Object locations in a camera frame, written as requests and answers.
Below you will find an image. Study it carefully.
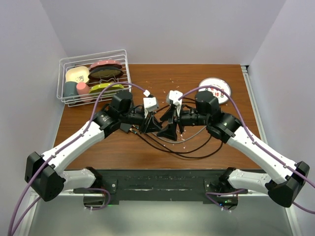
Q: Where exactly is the white round printed plate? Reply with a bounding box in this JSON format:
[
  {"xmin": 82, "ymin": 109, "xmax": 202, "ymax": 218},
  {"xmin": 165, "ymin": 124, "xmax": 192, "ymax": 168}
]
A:
[{"xmin": 198, "ymin": 78, "xmax": 231, "ymax": 105}]

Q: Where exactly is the white wire dish rack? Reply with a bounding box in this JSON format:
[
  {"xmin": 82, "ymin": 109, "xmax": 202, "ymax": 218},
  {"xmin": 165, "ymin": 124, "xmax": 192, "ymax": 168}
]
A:
[{"xmin": 57, "ymin": 49, "xmax": 131, "ymax": 107}]

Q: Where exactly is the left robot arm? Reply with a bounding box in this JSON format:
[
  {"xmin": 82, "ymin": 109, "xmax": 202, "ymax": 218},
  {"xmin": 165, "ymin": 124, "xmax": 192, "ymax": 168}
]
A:
[{"xmin": 25, "ymin": 91, "xmax": 158, "ymax": 202}]

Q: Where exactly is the aluminium frame rail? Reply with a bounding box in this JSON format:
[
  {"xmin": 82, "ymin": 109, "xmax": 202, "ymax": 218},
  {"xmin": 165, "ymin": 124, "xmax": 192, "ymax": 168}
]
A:
[{"xmin": 18, "ymin": 66, "xmax": 302, "ymax": 236}]

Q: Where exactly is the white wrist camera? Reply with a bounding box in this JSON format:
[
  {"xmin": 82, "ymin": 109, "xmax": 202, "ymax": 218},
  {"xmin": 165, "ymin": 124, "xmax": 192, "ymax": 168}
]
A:
[
  {"xmin": 166, "ymin": 90, "xmax": 183, "ymax": 106},
  {"xmin": 143, "ymin": 97, "xmax": 159, "ymax": 118}
]

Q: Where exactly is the red dotted plate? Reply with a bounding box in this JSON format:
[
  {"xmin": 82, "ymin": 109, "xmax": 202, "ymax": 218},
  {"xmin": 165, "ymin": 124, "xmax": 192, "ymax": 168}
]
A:
[{"xmin": 89, "ymin": 59, "xmax": 122, "ymax": 71}]

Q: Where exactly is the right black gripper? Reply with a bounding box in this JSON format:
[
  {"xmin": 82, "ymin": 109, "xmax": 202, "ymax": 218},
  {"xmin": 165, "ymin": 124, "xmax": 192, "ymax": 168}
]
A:
[{"xmin": 157, "ymin": 103, "xmax": 209, "ymax": 140}]

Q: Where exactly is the pink cup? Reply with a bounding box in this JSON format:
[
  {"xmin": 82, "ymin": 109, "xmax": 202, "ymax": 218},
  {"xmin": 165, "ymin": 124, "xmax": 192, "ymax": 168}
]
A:
[{"xmin": 76, "ymin": 82, "xmax": 92, "ymax": 103}]

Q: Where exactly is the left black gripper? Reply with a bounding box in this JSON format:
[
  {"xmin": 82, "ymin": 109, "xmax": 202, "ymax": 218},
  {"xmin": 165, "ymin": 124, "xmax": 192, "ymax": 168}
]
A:
[{"xmin": 120, "ymin": 108, "xmax": 162, "ymax": 135}]

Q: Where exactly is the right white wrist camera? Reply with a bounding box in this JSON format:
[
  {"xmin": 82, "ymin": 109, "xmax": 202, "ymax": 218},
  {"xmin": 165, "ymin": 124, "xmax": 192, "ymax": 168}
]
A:
[{"xmin": 166, "ymin": 90, "xmax": 183, "ymax": 106}]

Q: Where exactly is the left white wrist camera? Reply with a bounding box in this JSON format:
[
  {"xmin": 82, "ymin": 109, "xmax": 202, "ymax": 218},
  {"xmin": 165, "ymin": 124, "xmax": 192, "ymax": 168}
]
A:
[{"xmin": 143, "ymin": 97, "xmax": 159, "ymax": 118}]

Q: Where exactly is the yellow green dotted plate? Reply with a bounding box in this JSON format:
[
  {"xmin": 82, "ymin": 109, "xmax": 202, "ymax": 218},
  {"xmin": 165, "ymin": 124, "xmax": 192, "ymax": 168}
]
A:
[{"xmin": 89, "ymin": 83, "xmax": 125, "ymax": 94}]

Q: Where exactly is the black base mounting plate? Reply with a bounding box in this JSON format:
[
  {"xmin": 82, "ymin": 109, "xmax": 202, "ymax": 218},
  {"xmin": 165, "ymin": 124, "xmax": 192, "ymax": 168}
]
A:
[{"xmin": 73, "ymin": 169, "xmax": 249, "ymax": 206}]

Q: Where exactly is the dark grey cup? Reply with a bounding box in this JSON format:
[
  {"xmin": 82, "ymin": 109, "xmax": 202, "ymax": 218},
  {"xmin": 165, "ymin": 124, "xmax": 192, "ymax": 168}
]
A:
[{"xmin": 63, "ymin": 81, "xmax": 78, "ymax": 98}]

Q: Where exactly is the black network switch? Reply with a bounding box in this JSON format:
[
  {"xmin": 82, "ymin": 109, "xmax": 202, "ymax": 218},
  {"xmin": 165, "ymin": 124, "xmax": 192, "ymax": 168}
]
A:
[{"xmin": 120, "ymin": 123, "xmax": 142, "ymax": 134}]

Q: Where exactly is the grey ethernet cable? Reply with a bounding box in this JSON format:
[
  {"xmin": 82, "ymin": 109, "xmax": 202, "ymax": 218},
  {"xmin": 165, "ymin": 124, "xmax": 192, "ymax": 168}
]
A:
[{"xmin": 152, "ymin": 126, "xmax": 207, "ymax": 144}]

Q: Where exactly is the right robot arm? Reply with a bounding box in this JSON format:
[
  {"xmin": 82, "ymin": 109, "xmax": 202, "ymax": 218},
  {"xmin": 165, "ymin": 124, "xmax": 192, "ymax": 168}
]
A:
[{"xmin": 158, "ymin": 90, "xmax": 310, "ymax": 207}]

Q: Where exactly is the beige square plate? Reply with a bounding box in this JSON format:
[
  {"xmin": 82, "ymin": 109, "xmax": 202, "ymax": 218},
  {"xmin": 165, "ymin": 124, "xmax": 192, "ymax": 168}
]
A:
[{"xmin": 65, "ymin": 66, "xmax": 90, "ymax": 84}]

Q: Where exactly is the long black ethernet cable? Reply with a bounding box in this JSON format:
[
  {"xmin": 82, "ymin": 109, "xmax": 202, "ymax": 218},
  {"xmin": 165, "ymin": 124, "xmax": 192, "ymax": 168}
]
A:
[{"xmin": 130, "ymin": 97, "xmax": 224, "ymax": 160}]

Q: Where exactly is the dark brown round plate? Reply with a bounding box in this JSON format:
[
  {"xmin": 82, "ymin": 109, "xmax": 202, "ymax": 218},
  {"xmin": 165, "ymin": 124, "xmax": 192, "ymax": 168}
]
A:
[{"xmin": 89, "ymin": 66, "xmax": 124, "ymax": 81}]

